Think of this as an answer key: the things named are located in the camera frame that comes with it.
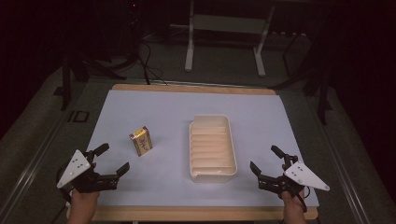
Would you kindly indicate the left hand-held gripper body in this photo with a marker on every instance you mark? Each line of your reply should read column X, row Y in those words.
column 81, row 179

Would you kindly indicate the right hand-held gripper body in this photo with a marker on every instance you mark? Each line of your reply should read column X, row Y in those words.
column 297, row 179

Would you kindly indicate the yellow patterned small box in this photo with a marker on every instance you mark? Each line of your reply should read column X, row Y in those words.
column 141, row 141

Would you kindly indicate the white ribbed plastic tray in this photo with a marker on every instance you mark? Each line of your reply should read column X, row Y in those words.
column 211, row 149

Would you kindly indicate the person's left hand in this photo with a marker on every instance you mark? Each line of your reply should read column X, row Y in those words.
column 83, row 203

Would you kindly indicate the person's right hand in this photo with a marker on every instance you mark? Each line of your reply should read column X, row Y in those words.
column 292, row 207

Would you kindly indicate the light blue table mat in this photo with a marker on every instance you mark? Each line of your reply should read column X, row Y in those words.
column 174, row 183

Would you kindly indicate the black tripod stand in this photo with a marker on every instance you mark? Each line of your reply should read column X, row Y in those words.
column 77, row 70
column 320, row 87

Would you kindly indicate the dark device with red light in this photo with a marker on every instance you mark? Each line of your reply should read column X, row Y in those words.
column 133, row 28

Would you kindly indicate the white metal stand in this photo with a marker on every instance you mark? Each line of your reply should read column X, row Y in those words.
column 224, row 23

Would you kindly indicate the black floor bracket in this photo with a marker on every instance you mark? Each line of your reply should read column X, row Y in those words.
column 79, row 116

